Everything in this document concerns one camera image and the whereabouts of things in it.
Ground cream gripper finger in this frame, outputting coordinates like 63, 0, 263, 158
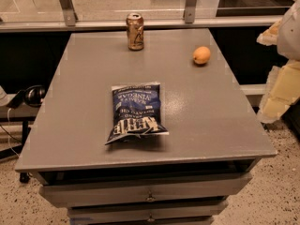
257, 21, 281, 46
257, 60, 300, 124

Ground orange soda can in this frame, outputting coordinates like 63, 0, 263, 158
126, 12, 144, 51

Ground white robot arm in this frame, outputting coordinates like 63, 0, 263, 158
257, 0, 300, 124

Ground blue chip bag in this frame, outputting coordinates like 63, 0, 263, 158
107, 82, 169, 144

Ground orange fruit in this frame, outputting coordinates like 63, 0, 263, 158
193, 46, 211, 65

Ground grey drawer cabinet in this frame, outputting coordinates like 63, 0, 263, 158
16, 29, 276, 225

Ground lower grey drawer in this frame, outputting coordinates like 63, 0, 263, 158
68, 201, 228, 225

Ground grey drawer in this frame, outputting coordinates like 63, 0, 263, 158
68, 201, 228, 225
39, 172, 252, 207

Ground black headphones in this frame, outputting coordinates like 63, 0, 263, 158
7, 85, 46, 109

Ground upper grey drawer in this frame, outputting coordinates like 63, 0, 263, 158
39, 172, 252, 207

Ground right metal bracket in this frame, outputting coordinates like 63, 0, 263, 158
183, 0, 197, 23

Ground metal bracket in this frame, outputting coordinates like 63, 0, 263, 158
59, 0, 78, 26
183, 0, 197, 23

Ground left metal bracket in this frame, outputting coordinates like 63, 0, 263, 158
59, 0, 78, 26

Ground white cable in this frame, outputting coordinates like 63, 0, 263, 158
6, 107, 21, 157

